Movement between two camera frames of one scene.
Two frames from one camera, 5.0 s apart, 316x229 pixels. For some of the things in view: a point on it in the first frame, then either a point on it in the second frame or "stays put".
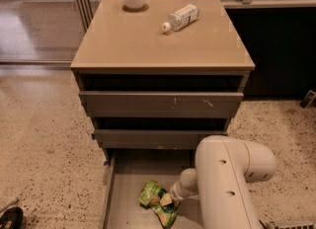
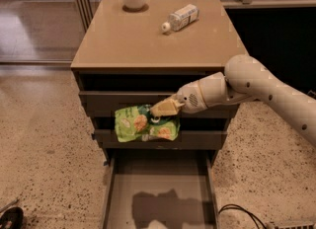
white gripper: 177,190 to 190,98
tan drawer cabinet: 161,77 stays put
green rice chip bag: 150,191 to 138,122
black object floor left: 12,218 stays put
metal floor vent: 294,226 stays put
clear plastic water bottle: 182,17 stays put
